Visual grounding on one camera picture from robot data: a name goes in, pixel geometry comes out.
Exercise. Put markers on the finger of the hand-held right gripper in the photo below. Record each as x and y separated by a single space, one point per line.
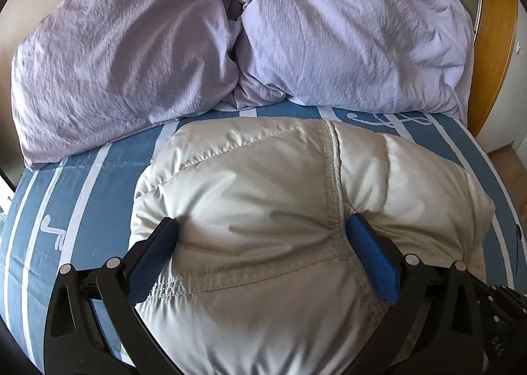
506 317

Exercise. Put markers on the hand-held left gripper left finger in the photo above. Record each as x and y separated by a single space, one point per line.
148 272

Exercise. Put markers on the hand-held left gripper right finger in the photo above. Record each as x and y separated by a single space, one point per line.
374 259

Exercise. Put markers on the beige down jacket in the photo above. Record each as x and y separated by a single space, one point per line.
263 194

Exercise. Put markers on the blue striped bed sheet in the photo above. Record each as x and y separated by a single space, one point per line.
103 181

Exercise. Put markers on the lilac duvet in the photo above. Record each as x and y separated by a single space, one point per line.
123 50

